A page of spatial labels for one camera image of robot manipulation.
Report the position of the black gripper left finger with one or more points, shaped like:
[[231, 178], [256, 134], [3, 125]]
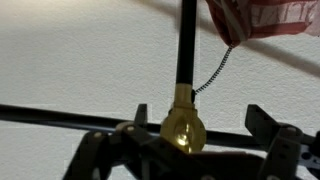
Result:
[[110, 153]]

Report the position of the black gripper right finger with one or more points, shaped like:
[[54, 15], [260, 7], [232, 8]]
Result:
[[283, 150]]

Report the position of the red white hanging towel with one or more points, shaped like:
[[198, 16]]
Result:
[[266, 16]]

